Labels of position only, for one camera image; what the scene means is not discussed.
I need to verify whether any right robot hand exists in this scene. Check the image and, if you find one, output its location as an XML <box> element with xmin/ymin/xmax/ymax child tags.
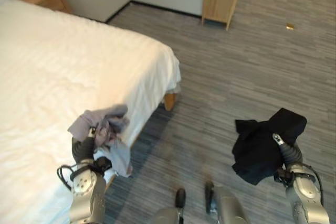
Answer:
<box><xmin>272</xmin><ymin>133</ymin><xmax>305</xmax><ymax>173</ymax></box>

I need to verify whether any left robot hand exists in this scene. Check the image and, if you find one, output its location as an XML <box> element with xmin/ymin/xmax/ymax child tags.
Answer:
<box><xmin>71</xmin><ymin>126</ymin><xmax>99</xmax><ymax>164</ymax></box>

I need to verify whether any black garment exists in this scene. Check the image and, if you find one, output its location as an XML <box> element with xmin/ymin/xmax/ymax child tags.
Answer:
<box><xmin>230</xmin><ymin>107</ymin><xmax>308</xmax><ymax>186</ymax></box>

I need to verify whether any grey garment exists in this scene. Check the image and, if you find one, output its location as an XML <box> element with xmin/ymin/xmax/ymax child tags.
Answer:
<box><xmin>67</xmin><ymin>104</ymin><xmax>133</xmax><ymax>178</ymax></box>

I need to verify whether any bed with white sheet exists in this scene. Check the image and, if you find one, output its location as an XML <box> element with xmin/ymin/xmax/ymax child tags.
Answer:
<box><xmin>0</xmin><ymin>0</ymin><xmax>182</xmax><ymax>224</ymax></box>

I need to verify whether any wooden laundry basket stand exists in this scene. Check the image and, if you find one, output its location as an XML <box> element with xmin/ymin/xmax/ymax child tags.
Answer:
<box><xmin>201</xmin><ymin>0</ymin><xmax>239</xmax><ymax>31</ymax></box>

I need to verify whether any silver left robot leg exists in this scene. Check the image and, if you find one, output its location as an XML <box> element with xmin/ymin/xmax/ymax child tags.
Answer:
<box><xmin>153</xmin><ymin>188</ymin><xmax>187</xmax><ymax>224</ymax></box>

